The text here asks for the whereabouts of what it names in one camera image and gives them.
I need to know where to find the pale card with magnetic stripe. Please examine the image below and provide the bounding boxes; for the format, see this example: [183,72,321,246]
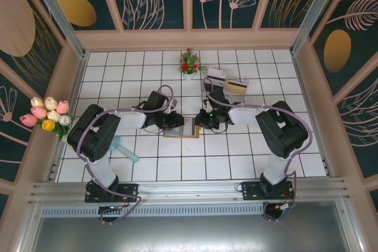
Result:
[183,116,197,136]

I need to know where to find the gold card with magnetic stripe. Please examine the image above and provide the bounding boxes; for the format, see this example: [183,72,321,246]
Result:
[225,79,248,94]

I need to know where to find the white card with pink print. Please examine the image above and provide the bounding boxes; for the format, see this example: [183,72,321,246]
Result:
[207,67,227,81]

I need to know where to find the clear plastic tray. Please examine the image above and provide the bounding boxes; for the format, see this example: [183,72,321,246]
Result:
[201,68,250,107]

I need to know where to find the teal plastic tool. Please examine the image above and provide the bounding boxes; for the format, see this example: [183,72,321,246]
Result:
[110,135,140,164]

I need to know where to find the potted plant with red flowers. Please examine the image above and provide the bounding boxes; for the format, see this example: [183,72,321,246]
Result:
[177,47,207,81]

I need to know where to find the pink artificial tulip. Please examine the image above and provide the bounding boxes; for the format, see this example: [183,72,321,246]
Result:
[56,100,70,114]
[30,106,48,120]
[19,113,39,127]

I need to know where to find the yellow artificial tulip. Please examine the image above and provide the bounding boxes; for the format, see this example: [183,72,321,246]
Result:
[41,119,57,132]

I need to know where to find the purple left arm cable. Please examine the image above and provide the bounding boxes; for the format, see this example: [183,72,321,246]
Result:
[76,84,175,227]

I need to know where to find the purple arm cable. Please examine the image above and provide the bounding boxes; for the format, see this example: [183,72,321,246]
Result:
[76,84,175,227]
[201,76,314,222]

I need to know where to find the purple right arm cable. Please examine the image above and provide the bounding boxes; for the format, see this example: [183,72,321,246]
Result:
[201,76,314,222]

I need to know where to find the aluminium mounting rail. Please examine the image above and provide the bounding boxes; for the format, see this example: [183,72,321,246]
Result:
[28,177,352,206]

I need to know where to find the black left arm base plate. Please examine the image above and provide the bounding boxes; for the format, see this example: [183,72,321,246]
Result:
[84,182,140,204]

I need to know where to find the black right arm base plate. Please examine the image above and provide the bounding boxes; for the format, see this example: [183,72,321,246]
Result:
[241,180,296,203]

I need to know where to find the grey slotted cable duct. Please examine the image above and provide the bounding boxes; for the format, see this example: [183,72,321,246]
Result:
[41,204,267,218]

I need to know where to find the aluminium frame post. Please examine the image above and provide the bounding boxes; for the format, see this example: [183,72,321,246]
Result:
[290,0,347,55]
[24,0,90,60]

